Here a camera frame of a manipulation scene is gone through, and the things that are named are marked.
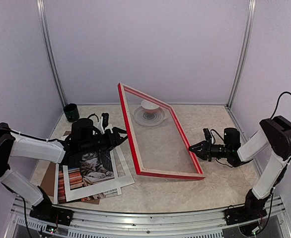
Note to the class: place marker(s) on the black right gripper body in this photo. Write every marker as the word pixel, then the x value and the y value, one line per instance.
pixel 217 151

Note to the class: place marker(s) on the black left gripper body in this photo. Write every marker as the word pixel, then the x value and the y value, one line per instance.
pixel 104 145

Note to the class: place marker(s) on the white mat board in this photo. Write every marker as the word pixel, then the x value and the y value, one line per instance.
pixel 104 186

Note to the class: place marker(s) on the red wooden picture frame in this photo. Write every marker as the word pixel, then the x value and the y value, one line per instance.
pixel 136 156

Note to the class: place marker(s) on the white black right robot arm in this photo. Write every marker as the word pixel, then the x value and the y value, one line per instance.
pixel 273 138

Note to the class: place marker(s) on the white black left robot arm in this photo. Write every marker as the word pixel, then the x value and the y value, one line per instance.
pixel 84 138

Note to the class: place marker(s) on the cat photo print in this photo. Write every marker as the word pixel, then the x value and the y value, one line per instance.
pixel 93 168

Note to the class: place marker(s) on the grey striped plate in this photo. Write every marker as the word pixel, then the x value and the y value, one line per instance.
pixel 149 118

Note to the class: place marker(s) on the orange white bowl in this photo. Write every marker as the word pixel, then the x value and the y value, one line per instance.
pixel 149 107

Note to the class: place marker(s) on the dark green mug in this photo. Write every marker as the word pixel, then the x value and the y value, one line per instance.
pixel 71 112

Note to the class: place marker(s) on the brown backing board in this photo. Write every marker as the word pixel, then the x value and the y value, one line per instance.
pixel 48 181

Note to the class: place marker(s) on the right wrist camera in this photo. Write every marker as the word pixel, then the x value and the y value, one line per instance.
pixel 208 136

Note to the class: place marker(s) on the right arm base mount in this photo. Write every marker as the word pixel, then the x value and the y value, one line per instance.
pixel 235 215

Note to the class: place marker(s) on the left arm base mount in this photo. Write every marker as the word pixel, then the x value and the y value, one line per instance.
pixel 47 212

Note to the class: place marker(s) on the left aluminium post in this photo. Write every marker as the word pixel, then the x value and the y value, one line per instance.
pixel 49 51

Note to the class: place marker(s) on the aluminium post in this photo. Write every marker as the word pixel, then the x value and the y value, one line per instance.
pixel 49 51
pixel 243 52

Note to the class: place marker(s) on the right aluminium post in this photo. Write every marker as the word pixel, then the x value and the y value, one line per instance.
pixel 243 52

